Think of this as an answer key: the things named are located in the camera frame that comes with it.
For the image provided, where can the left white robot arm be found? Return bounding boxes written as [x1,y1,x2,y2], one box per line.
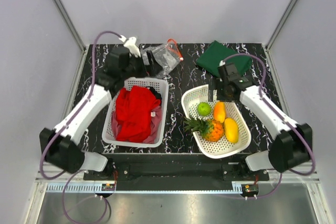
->
[39,47,159,180]

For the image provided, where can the clear zip top bag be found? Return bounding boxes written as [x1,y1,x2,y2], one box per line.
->
[140,38,184,79]

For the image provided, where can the red cloth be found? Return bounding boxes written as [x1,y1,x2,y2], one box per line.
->
[115,86,162,142]

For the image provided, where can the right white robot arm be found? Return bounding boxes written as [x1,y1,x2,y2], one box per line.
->
[215,61,312,180]

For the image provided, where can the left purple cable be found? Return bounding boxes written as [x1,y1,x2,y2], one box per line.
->
[39,31,124,221]

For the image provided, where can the aluminium rail frame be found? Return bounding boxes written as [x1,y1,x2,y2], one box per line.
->
[47,162,320,194]

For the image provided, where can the purple cable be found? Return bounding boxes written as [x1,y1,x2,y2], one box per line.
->
[39,31,124,221]
[223,52,316,200]

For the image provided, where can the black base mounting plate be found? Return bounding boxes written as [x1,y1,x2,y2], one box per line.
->
[83,153,269,192]

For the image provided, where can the green folded cloth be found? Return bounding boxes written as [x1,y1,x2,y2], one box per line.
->
[196,40,252,77]

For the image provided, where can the green fake lime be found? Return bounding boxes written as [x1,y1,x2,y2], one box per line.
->
[197,102,212,116]

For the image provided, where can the black cloth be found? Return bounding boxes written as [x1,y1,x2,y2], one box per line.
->
[147,87,162,101]

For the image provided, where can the orange fake mango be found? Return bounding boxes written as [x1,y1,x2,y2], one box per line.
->
[213,101,226,123]

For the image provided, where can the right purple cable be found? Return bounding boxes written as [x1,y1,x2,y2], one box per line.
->
[223,52,316,200]

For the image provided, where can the pink cloth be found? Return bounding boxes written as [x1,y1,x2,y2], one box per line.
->
[111,106,162,144]

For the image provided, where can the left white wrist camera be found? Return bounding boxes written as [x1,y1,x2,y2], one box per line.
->
[119,35,141,58]

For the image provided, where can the fake pineapple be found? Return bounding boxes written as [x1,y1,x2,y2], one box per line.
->
[184,117,224,142]

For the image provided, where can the white oval perforated basket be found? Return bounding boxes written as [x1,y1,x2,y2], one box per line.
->
[181,85,251,159]

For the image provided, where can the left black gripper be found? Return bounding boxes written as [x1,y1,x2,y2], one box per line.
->
[121,50,162,80]

